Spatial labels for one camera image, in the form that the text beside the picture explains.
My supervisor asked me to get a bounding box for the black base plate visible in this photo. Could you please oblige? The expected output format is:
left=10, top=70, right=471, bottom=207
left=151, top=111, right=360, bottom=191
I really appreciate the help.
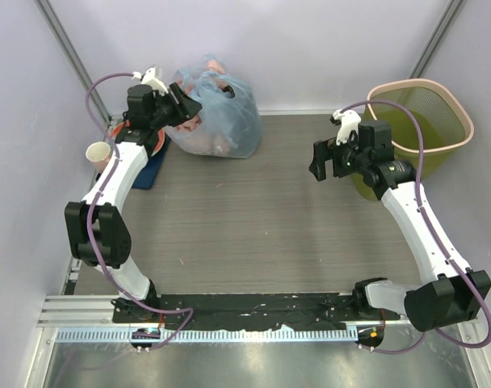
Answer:
left=111, top=293, right=400, bottom=331

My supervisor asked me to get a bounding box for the pink paper cup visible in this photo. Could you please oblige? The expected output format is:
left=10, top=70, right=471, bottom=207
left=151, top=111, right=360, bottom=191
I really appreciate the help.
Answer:
left=85, top=141, right=112, bottom=173

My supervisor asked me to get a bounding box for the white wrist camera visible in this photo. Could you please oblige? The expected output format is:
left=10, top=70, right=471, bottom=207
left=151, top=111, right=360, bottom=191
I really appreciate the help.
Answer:
left=330, top=109, right=361, bottom=146
left=132, top=65, right=168, bottom=95

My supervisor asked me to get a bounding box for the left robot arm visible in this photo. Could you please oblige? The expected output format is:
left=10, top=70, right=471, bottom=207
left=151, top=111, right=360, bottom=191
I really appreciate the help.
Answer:
left=65, top=83, right=202, bottom=323

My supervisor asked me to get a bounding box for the white slotted cable duct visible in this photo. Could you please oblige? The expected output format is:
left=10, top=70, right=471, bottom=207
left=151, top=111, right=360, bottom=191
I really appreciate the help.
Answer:
left=56, top=326, right=358, bottom=344

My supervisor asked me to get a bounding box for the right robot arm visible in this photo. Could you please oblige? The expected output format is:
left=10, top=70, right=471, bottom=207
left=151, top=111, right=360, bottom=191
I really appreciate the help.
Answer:
left=308, top=121, right=491, bottom=332

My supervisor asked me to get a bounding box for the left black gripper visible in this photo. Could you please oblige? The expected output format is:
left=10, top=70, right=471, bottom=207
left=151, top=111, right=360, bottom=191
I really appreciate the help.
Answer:
left=149, top=83, right=201, bottom=131

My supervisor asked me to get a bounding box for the red floral plate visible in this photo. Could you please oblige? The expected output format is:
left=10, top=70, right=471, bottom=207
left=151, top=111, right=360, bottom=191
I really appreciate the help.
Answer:
left=109, top=120, right=166, bottom=158

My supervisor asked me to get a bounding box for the purple cable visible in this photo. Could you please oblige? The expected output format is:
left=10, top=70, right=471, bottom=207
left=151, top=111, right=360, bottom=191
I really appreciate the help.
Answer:
left=338, top=99, right=491, bottom=355
left=86, top=72, right=195, bottom=351

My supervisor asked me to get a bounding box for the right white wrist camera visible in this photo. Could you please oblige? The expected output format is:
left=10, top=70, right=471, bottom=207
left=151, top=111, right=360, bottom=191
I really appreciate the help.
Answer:
left=330, top=109, right=361, bottom=146

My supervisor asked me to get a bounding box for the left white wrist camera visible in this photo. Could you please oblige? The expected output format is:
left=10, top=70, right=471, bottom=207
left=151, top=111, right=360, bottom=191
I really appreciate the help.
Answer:
left=132, top=65, right=168, bottom=95

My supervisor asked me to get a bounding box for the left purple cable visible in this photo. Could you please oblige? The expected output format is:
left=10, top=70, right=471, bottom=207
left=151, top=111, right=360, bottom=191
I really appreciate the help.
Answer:
left=86, top=72, right=195, bottom=351

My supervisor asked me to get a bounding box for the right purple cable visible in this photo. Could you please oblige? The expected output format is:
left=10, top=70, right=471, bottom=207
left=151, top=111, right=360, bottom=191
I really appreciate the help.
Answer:
left=338, top=99, right=491, bottom=355

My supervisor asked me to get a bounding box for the dark blue mat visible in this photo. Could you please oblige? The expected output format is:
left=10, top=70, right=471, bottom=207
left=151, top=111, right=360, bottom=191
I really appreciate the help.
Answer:
left=122, top=108, right=172, bottom=191

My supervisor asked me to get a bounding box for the green trash bin pink rim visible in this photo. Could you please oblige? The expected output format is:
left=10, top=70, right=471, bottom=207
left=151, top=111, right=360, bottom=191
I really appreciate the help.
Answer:
left=363, top=78, right=474, bottom=179

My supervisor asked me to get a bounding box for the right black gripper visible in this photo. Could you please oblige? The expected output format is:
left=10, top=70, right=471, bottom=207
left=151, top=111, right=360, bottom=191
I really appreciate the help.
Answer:
left=310, top=129, right=370, bottom=182

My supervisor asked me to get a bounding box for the bag filled with pink trash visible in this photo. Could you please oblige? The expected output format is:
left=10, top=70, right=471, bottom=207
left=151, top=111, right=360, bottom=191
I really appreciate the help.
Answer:
left=165, top=55, right=263, bottom=158

